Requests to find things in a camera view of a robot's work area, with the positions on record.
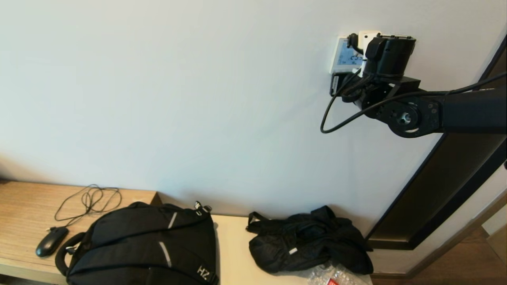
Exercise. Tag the small crumpled black bag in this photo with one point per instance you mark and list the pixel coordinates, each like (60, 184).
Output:
(305, 245)

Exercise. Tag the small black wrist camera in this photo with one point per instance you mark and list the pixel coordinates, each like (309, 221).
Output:
(352, 39)

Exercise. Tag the dark brown door frame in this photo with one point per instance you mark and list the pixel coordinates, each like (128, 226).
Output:
(447, 186)

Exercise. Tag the large black backpack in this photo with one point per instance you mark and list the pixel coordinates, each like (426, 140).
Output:
(138, 245)

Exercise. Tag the white wall thermostat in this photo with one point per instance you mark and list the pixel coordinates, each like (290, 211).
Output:
(344, 55)

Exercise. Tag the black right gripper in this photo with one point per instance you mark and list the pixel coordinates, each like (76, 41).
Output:
(390, 55)

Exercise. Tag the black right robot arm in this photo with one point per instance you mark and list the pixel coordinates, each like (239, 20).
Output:
(471, 114)

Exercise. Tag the clear plastic bag red label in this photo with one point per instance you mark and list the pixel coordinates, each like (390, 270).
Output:
(336, 277)

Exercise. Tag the black computer mouse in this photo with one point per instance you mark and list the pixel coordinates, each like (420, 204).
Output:
(51, 242)

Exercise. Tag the white wrist camera mount bracket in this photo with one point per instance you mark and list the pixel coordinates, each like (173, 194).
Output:
(370, 36)

